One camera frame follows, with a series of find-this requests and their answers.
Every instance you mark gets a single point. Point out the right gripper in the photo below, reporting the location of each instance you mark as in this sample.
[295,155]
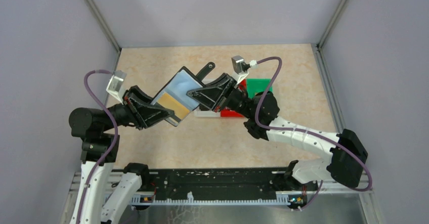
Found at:
[228,92]

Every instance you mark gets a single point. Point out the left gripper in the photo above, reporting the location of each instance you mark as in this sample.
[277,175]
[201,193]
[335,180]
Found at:
[130,103]

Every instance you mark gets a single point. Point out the black leather card holder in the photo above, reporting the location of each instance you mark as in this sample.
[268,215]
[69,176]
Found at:
[197,76]

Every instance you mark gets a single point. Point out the gold card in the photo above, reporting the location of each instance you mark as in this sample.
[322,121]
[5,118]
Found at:
[168,101]

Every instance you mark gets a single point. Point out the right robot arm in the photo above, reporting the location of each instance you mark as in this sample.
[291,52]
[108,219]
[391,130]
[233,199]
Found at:
[341,155]

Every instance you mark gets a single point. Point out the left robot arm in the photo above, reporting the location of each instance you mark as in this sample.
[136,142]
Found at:
[98,130]

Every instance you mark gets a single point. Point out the red plastic bin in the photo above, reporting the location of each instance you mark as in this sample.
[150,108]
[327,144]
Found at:
[228,113]

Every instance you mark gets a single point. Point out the white plastic bin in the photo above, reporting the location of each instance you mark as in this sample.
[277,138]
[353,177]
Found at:
[207,114]

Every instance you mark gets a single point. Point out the green plastic bin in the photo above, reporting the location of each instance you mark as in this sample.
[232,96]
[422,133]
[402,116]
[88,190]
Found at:
[255,86]

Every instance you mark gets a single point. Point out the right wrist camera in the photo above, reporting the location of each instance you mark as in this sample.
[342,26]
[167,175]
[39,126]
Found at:
[241,68]

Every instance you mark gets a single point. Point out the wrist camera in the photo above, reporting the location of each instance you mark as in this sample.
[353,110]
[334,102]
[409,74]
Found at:
[241,68]
[115,85]

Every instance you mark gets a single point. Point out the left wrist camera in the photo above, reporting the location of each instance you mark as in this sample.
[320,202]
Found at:
[115,85]

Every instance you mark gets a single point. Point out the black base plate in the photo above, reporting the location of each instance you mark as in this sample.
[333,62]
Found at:
[222,184]

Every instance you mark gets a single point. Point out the aluminium frame rail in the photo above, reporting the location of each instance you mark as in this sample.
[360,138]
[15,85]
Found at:
[294,198]

